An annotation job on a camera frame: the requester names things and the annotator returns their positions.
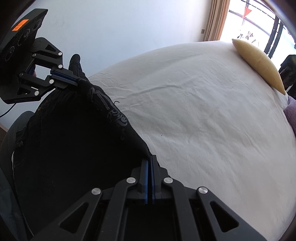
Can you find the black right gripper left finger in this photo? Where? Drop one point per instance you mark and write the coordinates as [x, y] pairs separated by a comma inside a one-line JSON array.
[[110, 214]]

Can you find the beige curtain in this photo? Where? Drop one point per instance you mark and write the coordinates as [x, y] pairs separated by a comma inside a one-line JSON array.
[[216, 20]]

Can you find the black bag at window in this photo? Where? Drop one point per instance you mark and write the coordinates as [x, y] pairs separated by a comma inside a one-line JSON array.
[[287, 71]]

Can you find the red flag outside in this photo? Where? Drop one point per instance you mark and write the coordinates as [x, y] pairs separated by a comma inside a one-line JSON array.
[[246, 12]]

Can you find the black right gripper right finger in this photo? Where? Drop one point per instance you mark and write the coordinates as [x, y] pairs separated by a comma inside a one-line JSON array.
[[197, 213]]

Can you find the yellow cushion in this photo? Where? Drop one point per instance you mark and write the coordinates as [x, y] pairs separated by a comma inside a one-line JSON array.
[[260, 62]]

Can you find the white bed sheet mattress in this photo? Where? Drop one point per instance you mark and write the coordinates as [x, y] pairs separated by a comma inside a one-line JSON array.
[[212, 121]]

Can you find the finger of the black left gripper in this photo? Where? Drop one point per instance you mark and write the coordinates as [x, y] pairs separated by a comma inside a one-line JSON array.
[[63, 74], [61, 82]]

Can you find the purple cushion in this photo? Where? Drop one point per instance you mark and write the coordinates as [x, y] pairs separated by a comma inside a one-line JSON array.
[[290, 113]]

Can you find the black denim pants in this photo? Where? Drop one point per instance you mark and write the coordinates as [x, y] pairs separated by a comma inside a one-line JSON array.
[[76, 140]]

